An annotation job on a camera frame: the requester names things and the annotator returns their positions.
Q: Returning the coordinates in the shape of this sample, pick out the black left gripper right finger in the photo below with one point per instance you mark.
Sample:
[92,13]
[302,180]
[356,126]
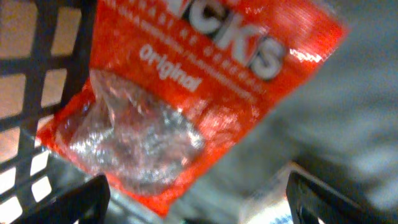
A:
[312,203]

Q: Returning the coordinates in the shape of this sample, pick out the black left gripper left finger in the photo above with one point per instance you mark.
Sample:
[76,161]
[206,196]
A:
[87,203]

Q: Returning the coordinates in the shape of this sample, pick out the red snack bag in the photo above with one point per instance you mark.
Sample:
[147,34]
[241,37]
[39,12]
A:
[174,85]

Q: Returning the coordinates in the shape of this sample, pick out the grey plastic mesh basket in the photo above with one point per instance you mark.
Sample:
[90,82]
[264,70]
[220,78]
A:
[339,128]

